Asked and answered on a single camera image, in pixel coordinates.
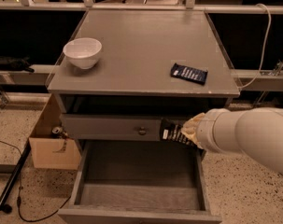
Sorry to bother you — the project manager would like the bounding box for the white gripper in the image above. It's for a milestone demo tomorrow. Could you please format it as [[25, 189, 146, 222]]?
[[181, 108, 229, 153]]

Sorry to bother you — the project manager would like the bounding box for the black rxbar chocolate wrapper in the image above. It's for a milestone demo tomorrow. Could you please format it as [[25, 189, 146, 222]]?
[[159, 119, 195, 147]]

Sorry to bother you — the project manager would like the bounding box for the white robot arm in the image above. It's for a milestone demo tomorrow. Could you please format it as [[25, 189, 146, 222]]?
[[181, 107, 283, 175]]

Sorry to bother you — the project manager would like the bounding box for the round brass drawer knob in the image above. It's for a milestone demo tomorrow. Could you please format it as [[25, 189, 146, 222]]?
[[138, 127, 147, 135]]

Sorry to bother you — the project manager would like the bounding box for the grey wooden drawer cabinet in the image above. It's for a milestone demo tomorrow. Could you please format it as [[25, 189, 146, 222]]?
[[47, 8, 241, 224]]

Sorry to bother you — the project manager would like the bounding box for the open grey middle drawer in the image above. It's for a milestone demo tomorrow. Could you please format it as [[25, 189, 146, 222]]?
[[58, 141, 221, 224]]

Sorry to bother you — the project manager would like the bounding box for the closed grey top drawer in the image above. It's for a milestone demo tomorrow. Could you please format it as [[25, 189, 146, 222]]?
[[61, 114, 187, 141]]

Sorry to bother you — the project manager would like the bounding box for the white ceramic bowl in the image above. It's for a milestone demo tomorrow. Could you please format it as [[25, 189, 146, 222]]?
[[63, 37, 102, 69]]

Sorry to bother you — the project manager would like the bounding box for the metal soda can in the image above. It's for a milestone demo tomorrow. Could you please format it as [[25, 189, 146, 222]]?
[[51, 126, 63, 136]]

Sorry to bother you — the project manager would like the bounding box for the cardboard box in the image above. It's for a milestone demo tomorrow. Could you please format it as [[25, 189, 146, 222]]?
[[29, 95, 81, 170]]

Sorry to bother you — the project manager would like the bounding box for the black metal bar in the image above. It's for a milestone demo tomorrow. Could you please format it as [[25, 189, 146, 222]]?
[[0, 142, 31, 214]]

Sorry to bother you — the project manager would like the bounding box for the white cable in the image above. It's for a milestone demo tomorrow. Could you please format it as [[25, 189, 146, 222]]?
[[239, 3, 273, 90]]

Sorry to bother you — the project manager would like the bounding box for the black floor cable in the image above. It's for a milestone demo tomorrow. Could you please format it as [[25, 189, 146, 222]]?
[[0, 134, 72, 223]]

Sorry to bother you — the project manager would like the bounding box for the black object on rail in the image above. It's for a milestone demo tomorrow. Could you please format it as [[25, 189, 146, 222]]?
[[0, 56, 35, 73]]

